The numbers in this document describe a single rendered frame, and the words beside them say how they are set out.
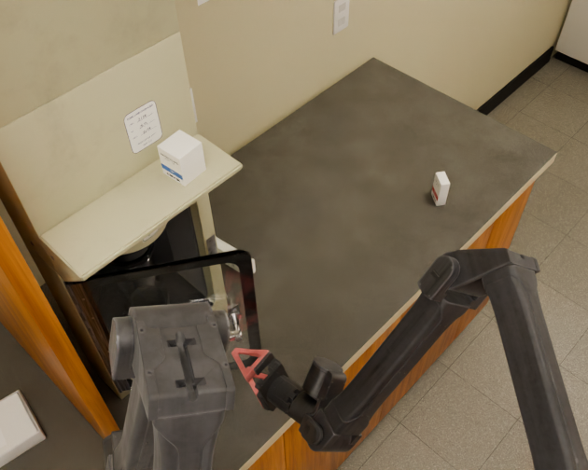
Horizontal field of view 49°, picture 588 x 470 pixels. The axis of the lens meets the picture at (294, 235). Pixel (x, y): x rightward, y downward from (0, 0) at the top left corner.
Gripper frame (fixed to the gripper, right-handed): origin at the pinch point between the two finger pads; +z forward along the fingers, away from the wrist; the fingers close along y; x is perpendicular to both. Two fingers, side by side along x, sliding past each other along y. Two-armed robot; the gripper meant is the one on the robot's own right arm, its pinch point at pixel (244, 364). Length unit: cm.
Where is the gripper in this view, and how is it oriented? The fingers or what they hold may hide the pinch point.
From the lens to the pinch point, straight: 130.6
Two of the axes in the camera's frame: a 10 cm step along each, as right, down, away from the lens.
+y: -2.2, -6.2, -7.5
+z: -7.4, -4.0, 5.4
